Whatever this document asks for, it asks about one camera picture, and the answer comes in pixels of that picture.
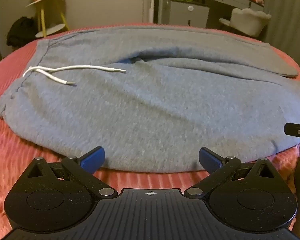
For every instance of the grey sweatpants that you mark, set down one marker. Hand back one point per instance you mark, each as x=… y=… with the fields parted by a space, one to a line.
x=150 y=110

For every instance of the white upholstered chair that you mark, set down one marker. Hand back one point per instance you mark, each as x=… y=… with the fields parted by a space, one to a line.
x=250 y=21

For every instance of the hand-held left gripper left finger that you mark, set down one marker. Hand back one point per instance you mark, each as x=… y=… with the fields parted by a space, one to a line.
x=93 y=157

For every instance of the pink ribbed blanket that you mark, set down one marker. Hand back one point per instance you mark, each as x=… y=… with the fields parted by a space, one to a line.
x=20 y=160

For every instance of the grey curtain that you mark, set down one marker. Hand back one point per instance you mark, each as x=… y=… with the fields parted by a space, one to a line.
x=287 y=7

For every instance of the yellow side table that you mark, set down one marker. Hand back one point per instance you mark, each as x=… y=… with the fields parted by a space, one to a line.
x=43 y=17

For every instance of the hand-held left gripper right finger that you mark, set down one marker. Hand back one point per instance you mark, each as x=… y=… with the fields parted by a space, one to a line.
x=210 y=158

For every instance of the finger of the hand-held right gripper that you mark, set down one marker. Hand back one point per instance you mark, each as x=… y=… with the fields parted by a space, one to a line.
x=296 y=130

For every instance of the black bag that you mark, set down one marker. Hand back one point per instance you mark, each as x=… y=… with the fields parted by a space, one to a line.
x=21 y=32

